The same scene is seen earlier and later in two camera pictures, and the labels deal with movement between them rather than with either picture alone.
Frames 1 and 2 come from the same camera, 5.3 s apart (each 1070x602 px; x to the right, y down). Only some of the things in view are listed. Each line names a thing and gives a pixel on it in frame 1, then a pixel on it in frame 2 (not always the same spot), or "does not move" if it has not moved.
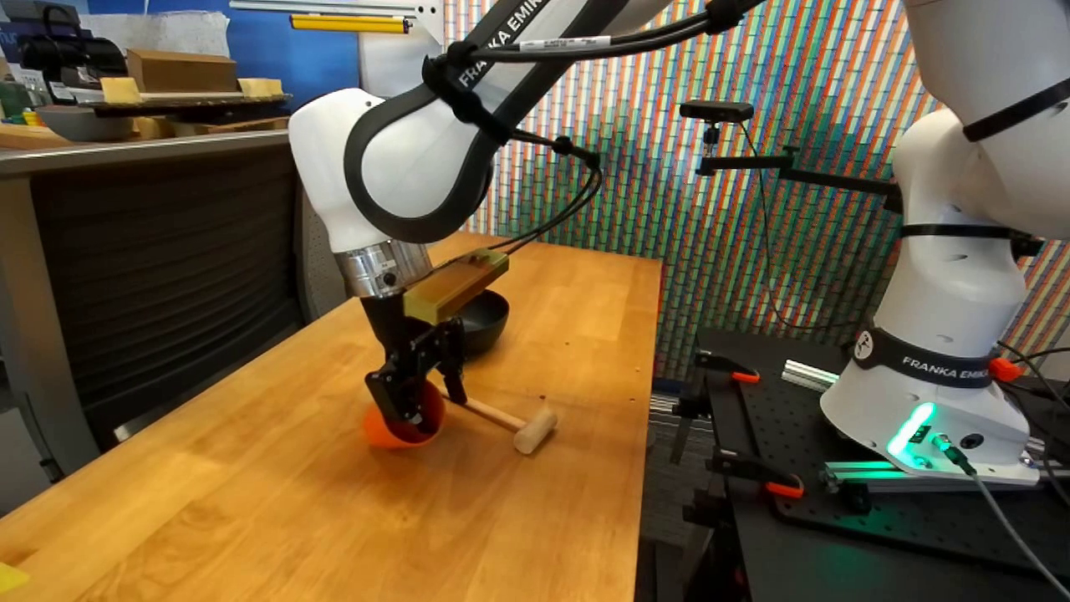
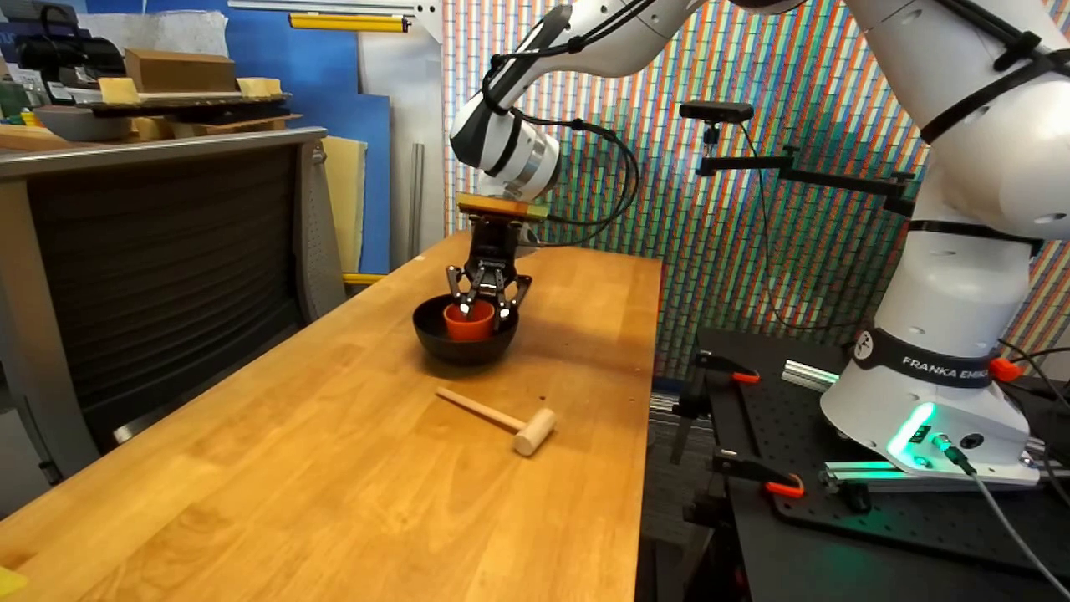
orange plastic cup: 409,436 -> 468,329
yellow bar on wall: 351,22 does not move
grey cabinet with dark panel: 135,272 does not move
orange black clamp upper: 724,366 does not move
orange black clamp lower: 780,489 does not move
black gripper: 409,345 -> 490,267
